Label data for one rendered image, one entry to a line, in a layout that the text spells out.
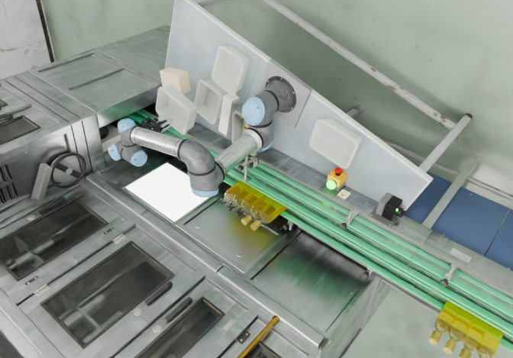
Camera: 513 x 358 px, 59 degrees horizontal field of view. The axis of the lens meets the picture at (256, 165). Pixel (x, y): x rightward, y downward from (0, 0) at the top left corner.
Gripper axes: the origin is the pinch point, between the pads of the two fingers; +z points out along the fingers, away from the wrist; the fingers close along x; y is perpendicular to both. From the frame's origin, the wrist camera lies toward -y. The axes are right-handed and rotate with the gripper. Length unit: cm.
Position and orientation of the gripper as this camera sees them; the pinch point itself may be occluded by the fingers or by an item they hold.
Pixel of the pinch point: (172, 121)
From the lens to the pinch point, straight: 233.2
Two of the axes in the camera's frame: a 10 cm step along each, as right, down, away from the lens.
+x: -1.6, 6.1, 7.7
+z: 6.5, -5.2, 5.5
